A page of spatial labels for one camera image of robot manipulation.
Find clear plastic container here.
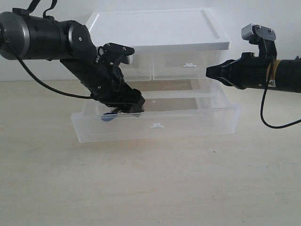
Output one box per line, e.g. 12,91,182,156
119,54,152,81

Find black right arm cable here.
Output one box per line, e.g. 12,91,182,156
260,30,301,129

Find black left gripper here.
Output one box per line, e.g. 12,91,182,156
90,64,145,113

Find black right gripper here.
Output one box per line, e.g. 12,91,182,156
206,52,273,89

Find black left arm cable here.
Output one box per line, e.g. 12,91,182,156
0,23,142,106

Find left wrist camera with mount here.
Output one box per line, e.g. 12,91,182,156
97,43,135,66

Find white plastic drawer cabinet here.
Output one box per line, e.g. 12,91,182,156
84,7,230,111

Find clear plastic storage bin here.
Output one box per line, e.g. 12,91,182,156
152,50,222,80

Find bunch of keys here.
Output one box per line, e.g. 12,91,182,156
101,109,144,122

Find clear wide drawer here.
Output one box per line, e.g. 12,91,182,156
71,79,240,143

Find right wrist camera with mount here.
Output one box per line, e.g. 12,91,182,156
241,24,277,59

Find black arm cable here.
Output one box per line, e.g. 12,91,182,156
260,30,301,129
0,23,142,106

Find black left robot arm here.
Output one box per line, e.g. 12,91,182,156
0,12,145,113

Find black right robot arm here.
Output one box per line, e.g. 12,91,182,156
206,52,301,93

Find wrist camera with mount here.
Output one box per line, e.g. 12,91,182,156
241,24,277,59
97,43,135,66

